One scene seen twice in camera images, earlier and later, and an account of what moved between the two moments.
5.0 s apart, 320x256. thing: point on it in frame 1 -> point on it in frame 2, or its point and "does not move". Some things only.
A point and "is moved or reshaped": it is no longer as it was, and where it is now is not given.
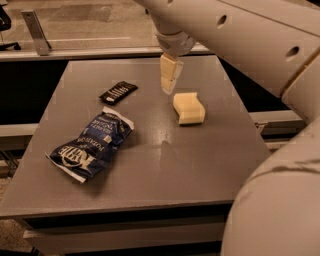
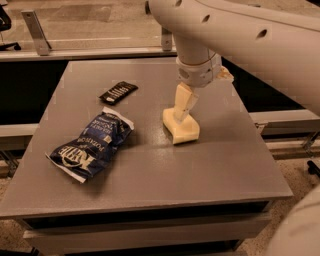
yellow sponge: [188, 108] is moved or reshaped
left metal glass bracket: [41, 41] does not move
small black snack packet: [117, 92] does not move
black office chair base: [5, 24] does not move
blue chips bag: [83, 157] does not move
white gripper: [175, 43] -> [199, 74]
